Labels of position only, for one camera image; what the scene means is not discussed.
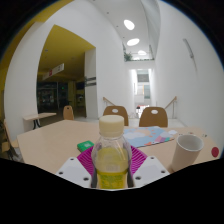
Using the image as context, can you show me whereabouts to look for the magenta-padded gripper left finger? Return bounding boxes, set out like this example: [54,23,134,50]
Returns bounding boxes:
[55,145,98,189]

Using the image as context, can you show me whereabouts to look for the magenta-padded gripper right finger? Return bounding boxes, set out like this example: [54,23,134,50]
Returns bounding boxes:
[129,145,170,189]

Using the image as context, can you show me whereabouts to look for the yellow drink bottle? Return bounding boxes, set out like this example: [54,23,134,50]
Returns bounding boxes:
[90,114,133,190]

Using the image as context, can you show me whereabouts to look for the small green box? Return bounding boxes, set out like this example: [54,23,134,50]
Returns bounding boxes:
[76,140,95,153]

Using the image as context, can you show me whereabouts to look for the colourful printed mat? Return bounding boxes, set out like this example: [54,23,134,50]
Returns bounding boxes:
[122,125,179,149]

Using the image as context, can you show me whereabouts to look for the white mug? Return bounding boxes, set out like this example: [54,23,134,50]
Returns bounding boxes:
[171,133,205,173]

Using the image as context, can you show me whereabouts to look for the small wooden side table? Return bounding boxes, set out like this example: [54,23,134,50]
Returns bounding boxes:
[22,112,58,130]

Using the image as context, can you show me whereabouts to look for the flat round red coaster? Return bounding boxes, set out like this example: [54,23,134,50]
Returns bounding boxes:
[210,146,220,159]

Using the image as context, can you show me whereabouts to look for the wooden stair handrail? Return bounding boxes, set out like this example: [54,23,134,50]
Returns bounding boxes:
[102,96,116,107]
[164,96,178,119]

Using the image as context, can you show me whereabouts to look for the dark shop shelf unit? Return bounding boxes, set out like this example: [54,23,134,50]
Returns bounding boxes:
[36,82,69,113]

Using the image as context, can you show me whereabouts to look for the dark pillar sign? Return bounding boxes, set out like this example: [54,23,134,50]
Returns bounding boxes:
[84,76,98,88]

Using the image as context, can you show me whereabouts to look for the hanging white sign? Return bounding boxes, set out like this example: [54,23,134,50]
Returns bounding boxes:
[41,63,65,82]

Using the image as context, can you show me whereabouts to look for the green balcony plant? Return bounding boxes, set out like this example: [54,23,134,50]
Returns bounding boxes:
[123,51,133,62]

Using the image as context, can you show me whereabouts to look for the oval ceiling lights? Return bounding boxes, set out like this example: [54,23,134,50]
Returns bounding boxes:
[123,18,148,57]

